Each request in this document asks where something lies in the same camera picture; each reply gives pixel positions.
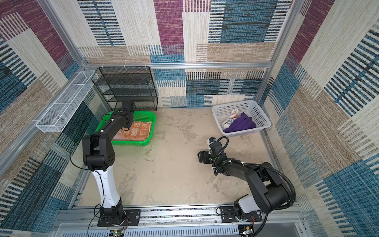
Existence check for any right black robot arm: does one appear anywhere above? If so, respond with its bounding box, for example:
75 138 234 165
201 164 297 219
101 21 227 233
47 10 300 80
197 151 296 222

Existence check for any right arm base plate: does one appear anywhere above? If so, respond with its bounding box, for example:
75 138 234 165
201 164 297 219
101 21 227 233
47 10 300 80
216 206 263 223

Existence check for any white slotted cable duct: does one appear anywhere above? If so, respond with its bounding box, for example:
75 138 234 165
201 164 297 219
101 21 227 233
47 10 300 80
59 225 240 237

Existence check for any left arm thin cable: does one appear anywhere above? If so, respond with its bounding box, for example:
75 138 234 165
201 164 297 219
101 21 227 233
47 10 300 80
69 111 119 237

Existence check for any aluminium front rail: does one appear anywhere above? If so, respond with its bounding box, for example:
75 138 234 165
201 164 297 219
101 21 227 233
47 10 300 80
52 203 306 231

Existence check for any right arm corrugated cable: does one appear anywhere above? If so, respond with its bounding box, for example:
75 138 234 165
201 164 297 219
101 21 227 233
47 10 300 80
211 136 297 237

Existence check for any orange patterned towel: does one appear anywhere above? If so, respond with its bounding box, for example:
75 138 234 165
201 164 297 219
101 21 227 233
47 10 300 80
119 121 152 141

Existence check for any purple towel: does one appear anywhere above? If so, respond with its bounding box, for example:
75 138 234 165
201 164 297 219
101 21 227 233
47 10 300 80
224 113 257 133

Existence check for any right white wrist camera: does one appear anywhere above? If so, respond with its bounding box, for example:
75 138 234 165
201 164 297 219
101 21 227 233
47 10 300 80
207 137 223 156

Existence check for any green plastic basket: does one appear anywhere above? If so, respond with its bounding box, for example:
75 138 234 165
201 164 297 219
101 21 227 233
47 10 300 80
112 111 157 146

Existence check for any white printed towel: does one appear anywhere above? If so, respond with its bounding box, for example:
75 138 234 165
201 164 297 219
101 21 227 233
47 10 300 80
222 109 240 130

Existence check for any white wire wall basket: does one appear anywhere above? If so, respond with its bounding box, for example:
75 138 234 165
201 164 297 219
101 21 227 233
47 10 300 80
36 71 95 133

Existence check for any pink towel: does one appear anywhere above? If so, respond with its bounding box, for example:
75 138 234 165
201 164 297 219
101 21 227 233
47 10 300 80
113 131 127 141

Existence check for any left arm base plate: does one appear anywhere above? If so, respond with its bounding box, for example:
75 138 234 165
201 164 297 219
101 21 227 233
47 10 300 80
97 209 141 227

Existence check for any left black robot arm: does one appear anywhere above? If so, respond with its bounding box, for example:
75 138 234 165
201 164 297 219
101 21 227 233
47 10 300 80
83 101 136 227

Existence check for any black wire shelf rack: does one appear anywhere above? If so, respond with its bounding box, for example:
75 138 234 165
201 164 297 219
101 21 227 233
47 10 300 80
91 66 159 111

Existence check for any white plastic basket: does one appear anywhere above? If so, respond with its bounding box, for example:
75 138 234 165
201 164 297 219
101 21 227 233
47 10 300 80
212 100 271 137

